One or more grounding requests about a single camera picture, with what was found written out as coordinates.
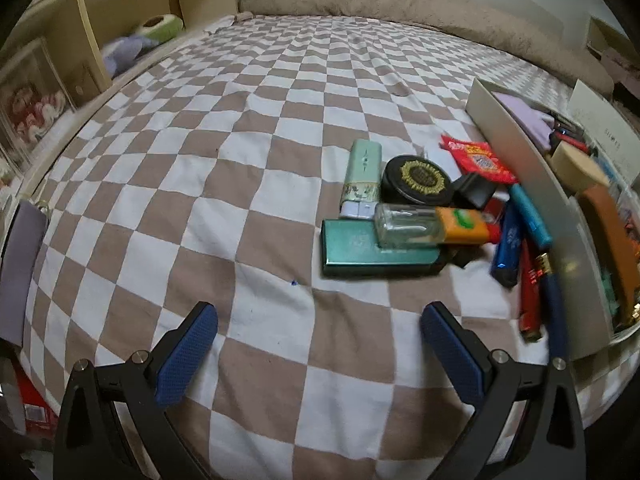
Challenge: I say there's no lilac flat pouch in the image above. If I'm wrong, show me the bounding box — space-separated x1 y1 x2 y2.
0 198 49 347

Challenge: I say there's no black round tin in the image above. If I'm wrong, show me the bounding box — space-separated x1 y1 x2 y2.
380 154 454 207

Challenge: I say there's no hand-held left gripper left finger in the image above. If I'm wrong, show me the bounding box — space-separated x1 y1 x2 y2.
52 301 219 480

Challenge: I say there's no clear display box red doll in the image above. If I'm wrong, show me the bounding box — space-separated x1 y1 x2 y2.
0 36 77 162

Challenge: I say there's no white shallow cardboard box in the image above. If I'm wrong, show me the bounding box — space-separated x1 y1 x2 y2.
465 78 640 362

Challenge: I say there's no green plush toy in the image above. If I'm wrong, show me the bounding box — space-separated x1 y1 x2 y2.
136 14 186 45

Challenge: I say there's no black square cap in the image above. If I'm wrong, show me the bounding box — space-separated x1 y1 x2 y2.
452 172 497 210

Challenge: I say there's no checkered bed sheet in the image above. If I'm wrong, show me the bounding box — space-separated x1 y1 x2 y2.
10 9 640 480

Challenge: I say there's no purple plush toy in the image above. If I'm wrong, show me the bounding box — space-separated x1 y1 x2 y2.
101 36 157 77

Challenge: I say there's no purple notepad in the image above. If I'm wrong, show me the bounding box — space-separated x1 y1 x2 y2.
492 92 556 146

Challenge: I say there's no wooden alcove shelf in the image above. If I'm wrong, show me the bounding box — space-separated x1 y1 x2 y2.
584 15 640 97

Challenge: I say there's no glass bottle orange label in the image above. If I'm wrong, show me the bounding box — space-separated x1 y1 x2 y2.
373 203 501 250

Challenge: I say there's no light blue lighter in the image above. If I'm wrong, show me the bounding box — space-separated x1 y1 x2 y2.
508 183 554 249

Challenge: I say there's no dark blue pen tube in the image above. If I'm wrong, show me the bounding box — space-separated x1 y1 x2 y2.
532 254 569 362

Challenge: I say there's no red packet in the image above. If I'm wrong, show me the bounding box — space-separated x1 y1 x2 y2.
439 134 519 185

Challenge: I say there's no mint green slim box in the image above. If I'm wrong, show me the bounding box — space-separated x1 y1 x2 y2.
338 138 385 220

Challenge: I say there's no dark blue lighter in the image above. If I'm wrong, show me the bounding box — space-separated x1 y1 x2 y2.
489 202 526 289

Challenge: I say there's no oval wooden case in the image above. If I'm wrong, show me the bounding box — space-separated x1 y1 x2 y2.
547 139 611 194

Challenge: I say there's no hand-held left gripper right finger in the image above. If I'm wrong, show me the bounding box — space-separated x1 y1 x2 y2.
420 301 588 480

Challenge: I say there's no brown leather pouch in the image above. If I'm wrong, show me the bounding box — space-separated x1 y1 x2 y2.
574 184 640 312

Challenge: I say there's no teal metal case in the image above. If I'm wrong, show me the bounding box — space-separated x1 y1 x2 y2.
319 218 446 277

